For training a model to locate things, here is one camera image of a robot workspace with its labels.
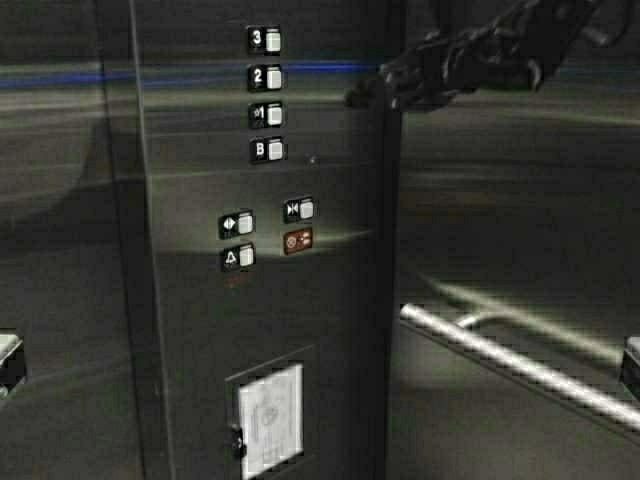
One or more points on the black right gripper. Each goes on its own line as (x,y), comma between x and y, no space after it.
(434,71)

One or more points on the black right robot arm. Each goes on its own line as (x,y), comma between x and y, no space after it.
(551,28)

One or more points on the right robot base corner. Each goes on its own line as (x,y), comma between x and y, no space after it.
(630,366)

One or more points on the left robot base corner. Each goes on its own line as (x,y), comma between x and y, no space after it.
(14,370)

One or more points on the floor 3 button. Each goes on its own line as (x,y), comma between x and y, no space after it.
(264,40)

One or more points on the floor 2 button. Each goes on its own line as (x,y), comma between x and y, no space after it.
(264,77)

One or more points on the floor 1 button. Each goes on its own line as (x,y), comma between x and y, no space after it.
(266,115)

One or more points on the basement B button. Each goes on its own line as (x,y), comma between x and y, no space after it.
(267,149)

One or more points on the door close button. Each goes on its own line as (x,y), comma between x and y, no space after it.
(298,209)

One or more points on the door open button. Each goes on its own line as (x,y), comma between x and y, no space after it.
(236,224)

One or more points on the alarm bell button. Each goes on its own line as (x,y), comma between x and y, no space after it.
(237,257)

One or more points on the steel elevator handrail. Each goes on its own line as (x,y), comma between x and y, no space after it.
(571,392)

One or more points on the white certificate in frame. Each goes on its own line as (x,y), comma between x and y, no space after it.
(271,417)

